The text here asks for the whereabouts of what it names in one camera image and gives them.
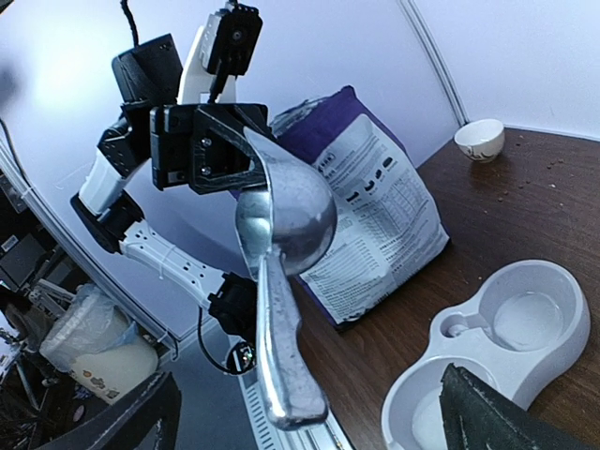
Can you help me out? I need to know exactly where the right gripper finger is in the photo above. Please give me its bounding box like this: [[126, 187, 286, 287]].
[[440, 363, 591, 450]]

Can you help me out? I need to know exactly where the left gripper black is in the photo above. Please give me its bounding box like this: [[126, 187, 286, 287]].
[[150, 103, 268, 195]]

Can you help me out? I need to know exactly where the metal food scoop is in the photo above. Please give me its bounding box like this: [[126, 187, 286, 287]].
[[235, 130, 338, 420]]

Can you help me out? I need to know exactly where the grey double pet bowl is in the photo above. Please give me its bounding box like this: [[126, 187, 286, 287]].
[[381, 260, 591, 449]]

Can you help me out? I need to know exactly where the purple puppy food bag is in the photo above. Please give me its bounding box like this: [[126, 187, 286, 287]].
[[270, 85, 450, 330]]

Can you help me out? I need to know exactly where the white plastic lined bin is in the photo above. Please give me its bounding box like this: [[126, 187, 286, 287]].
[[39, 283, 159, 405]]

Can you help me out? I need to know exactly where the small white round bowl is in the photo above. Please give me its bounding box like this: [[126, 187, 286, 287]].
[[454, 119, 505, 163]]

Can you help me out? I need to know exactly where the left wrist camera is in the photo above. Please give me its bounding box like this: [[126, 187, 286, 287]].
[[177, 1, 263, 104]]

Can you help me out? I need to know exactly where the aluminium front rail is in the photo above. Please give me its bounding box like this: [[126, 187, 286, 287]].
[[237, 370, 354, 450]]

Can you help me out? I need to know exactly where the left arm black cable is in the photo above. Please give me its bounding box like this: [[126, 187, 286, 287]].
[[119, 0, 144, 48]]

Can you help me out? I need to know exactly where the left aluminium frame post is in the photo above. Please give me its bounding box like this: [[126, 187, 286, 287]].
[[397, 0, 469, 127]]

